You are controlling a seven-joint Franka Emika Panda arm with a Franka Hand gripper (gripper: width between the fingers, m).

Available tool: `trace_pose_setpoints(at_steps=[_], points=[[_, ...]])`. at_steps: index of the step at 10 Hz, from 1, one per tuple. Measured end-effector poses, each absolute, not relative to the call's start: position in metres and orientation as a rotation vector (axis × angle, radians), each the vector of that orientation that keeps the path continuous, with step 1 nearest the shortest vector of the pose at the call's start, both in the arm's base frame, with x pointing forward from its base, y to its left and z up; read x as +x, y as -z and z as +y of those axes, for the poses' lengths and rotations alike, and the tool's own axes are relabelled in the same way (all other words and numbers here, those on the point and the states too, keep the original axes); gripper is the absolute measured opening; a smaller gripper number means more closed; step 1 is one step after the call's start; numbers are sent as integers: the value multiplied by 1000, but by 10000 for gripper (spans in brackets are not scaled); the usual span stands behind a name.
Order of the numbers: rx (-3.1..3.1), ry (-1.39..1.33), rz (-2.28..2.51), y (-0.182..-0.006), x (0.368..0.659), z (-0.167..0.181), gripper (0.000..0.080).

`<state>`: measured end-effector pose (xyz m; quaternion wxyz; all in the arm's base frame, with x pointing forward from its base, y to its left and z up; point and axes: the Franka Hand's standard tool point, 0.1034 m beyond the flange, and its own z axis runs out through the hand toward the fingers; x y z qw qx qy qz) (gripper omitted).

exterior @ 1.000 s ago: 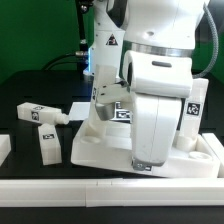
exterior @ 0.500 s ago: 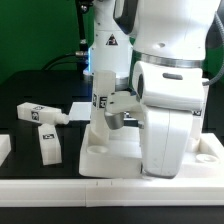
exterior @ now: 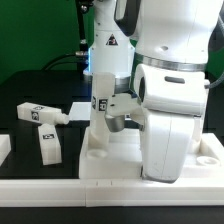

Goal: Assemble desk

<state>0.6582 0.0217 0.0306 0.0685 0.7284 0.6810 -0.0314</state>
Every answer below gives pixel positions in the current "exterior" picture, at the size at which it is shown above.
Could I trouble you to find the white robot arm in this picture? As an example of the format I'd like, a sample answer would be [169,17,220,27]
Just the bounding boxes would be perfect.
[80,0,224,183]

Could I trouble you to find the white front rail barrier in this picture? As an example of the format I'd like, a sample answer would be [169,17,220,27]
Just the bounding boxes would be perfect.
[0,179,224,207]

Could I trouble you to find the white left rail block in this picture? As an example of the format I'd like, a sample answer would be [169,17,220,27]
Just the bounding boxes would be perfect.
[0,134,11,166]

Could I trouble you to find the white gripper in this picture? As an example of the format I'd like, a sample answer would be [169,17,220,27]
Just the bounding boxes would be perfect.
[105,93,202,183]

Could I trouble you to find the black cables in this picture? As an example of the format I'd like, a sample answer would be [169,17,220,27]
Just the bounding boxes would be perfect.
[41,0,90,72]

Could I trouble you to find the white desk top tray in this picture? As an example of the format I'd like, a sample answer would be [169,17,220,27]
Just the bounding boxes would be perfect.
[79,129,224,179]

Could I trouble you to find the white marker plate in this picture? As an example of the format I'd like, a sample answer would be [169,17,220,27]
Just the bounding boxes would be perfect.
[69,102,91,121]

